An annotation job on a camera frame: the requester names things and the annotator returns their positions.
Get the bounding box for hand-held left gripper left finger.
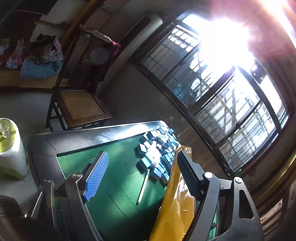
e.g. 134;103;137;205
25;151;109;241

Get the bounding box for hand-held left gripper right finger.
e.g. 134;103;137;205
177;151;264;241

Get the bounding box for yellow taped cardboard box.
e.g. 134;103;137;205
149;145;201;241

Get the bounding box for pile of blue mahjong tiles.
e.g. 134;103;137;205
136;126;183;184

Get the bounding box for white gel pen black grip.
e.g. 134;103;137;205
137;169;149;205

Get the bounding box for wooden chair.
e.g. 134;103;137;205
46;30;114;131

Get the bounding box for barred window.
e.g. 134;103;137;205
136;11;292;173

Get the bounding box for wooden cabinet glass doors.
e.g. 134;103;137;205
259;197;285;230

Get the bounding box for wooden bed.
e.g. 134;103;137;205
0;70;71;90

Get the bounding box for blue quilt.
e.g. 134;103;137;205
20;57;64;79

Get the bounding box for maroon cloth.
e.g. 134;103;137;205
110;40;122;69

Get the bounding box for floral bag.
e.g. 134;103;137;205
30;35;64;63

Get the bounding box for pink plastic bag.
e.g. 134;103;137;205
6;38;25;70

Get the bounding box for white floor air conditioner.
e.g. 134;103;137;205
126;13;163;63

